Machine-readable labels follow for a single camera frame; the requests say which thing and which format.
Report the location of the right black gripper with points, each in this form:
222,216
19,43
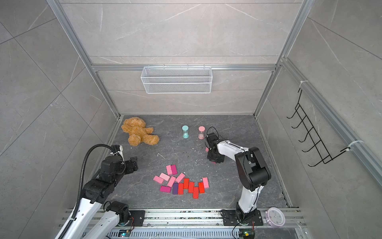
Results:
222,160

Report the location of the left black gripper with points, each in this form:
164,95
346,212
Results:
134,162

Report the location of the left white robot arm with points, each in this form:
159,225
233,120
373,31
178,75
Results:
94,195

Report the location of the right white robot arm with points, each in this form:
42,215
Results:
253,173

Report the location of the light pink block right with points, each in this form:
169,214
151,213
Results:
205,182

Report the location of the pink sand timer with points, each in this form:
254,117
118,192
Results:
202,130

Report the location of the red block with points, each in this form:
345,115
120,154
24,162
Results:
180,189
201,187
186,183
191,186

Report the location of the teal sand timer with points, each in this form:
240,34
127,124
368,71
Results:
185,129

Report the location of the pink block right tilted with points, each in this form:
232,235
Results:
180,178

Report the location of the light pink block upper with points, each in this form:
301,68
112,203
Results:
169,170

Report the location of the brown teddy bear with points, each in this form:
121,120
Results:
138,132

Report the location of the pink block far left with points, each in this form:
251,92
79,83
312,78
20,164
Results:
158,179

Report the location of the pink block centre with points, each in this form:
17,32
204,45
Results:
171,181

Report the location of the purple block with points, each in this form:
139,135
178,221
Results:
175,188

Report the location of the light pink block tilted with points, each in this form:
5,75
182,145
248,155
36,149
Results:
164,176

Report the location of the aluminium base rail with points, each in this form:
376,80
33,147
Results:
193,224

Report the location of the white wire mesh basket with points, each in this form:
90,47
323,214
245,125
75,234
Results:
177,79

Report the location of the black wire hook rack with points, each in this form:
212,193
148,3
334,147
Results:
313,135

